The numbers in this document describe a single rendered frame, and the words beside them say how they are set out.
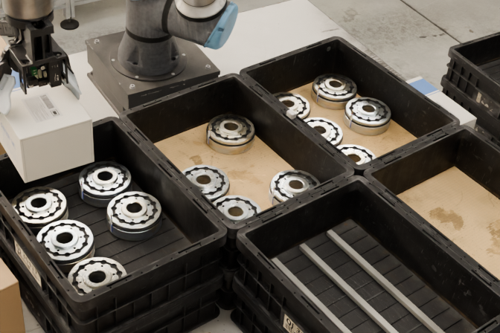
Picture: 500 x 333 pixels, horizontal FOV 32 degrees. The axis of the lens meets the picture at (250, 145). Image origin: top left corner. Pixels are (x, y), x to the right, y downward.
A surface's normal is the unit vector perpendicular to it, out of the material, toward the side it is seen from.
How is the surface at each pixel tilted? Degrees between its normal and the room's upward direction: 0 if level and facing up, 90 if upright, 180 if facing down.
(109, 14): 0
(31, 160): 90
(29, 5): 90
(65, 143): 90
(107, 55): 2
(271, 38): 0
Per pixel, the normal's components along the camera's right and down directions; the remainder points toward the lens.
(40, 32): 0.52, 0.57
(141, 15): -0.40, 0.56
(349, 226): 0.07, -0.78
